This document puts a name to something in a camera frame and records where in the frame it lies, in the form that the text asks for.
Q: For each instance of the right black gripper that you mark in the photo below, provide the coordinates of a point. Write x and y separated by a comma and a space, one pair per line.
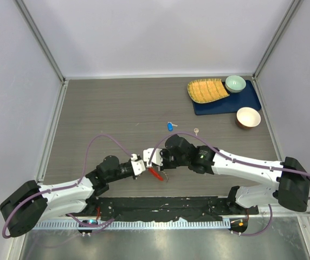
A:
165, 166

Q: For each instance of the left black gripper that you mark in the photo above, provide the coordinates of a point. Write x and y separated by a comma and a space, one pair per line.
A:
134, 177

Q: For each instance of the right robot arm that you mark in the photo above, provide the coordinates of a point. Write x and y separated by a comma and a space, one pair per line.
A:
282, 182

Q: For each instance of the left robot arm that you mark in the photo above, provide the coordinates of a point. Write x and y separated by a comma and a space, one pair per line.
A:
32, 203

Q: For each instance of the blue tagged key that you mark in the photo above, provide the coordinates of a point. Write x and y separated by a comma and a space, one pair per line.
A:
171, 126

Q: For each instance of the plain silver key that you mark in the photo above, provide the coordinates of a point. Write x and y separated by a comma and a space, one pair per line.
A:
196, 131

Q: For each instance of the yellow woven bamboo plate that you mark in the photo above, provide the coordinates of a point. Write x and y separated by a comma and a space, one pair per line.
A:
206, 90

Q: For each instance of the brown white bowl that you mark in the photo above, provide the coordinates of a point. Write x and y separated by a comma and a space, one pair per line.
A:
247, 118

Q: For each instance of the dark blue tray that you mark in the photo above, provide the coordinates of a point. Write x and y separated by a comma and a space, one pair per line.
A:
231, 104

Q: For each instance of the light green bowl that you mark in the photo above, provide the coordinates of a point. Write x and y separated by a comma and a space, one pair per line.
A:
235, 83

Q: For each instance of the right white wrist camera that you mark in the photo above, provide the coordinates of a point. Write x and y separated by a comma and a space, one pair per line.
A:
152, 157

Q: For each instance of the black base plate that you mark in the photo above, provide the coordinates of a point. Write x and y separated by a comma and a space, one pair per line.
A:
165, 209

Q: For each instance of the white slotted cable duct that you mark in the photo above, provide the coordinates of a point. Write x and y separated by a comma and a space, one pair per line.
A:
70, 224

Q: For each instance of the right aluminium frame post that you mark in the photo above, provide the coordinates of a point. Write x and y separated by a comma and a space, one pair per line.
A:
286, 20

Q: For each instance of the aluminium frame post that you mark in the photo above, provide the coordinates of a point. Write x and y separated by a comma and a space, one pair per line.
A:
286, 20
39, 38

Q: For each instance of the left aluminium frame post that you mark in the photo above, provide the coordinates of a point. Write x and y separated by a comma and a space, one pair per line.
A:
39, 38

